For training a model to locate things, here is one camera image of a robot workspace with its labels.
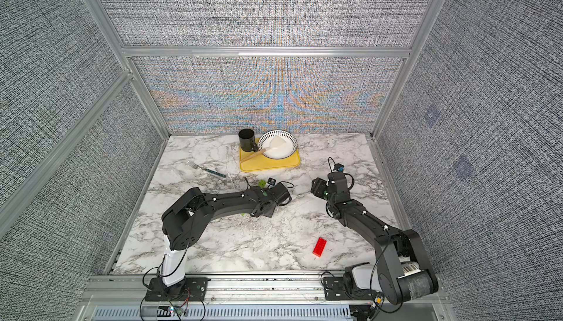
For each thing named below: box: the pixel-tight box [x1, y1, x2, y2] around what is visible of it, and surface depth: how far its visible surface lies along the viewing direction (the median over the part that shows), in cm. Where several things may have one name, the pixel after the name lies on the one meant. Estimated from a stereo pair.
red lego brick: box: [312, 236, 328, 258], surface depth 83 cm
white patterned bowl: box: [258, 129, 299, 160], surface depth 116 cm
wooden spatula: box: [241, 135, 287, 163], surface depth 117 cm
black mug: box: [238, 128, 259, 153], surface depth 112 cm
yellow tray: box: [239, 145, 302, 172], surface depth 109 cm
